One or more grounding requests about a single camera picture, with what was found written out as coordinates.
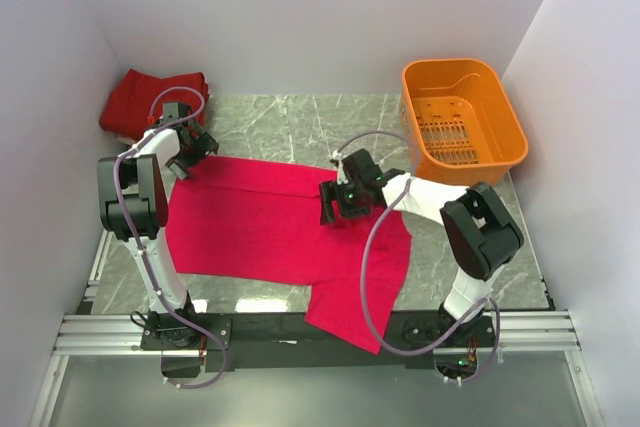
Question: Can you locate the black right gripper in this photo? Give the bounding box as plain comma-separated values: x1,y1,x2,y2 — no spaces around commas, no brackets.
318,179,371,227

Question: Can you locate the pink t shirt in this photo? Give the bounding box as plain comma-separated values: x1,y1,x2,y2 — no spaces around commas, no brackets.
166,156,411,354

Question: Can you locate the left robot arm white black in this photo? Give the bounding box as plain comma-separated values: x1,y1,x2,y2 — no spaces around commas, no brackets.
97,102,219,349

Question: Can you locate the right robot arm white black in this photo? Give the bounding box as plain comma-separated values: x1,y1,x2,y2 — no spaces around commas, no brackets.
319,149,524,346

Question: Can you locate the folded yellow white garment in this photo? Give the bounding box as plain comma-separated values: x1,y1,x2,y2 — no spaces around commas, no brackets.
115,135,137,146

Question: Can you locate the folded dark red t shirt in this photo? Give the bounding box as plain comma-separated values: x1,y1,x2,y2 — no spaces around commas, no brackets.
99,69,209,141

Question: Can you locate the orange plastic basket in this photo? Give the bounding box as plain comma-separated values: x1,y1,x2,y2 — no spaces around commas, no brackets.
399,58,529,186

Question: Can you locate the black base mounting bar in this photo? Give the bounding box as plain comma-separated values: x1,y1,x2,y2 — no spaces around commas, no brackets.
139,311,501,373

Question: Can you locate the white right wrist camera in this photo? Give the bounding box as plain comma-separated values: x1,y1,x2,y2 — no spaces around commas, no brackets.
330,150,349,185

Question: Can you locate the aluminium frame rail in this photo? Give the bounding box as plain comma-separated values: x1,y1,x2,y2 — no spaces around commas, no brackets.
53,226,579,356

